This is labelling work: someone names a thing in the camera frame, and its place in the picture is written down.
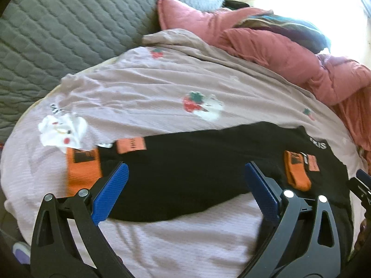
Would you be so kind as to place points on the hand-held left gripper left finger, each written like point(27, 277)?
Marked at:
point(111, 192)

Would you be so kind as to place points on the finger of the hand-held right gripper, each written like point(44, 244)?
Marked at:
point(363, 176)
point(358, 188)

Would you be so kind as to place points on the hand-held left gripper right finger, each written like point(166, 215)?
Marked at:
point(262, 192)

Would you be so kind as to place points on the black garment with orange cuffs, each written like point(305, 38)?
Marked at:
point(188, 173)

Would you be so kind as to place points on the small white printed cloth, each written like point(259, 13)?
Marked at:
point(62, 133)

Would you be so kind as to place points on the pink strawberry print blanket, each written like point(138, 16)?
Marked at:
point(145, 92)

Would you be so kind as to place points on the pink comforter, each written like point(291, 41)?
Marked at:
point(289, 58)

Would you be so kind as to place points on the dark teal striped pillow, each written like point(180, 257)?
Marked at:
point(284, 27)

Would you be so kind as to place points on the grey quilted bed cover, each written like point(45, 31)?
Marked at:
point(58, 29)

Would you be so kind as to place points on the dark cloth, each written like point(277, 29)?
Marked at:
point(236, 4)

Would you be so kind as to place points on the pink ruffled pillow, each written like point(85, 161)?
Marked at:
point(185, 14)

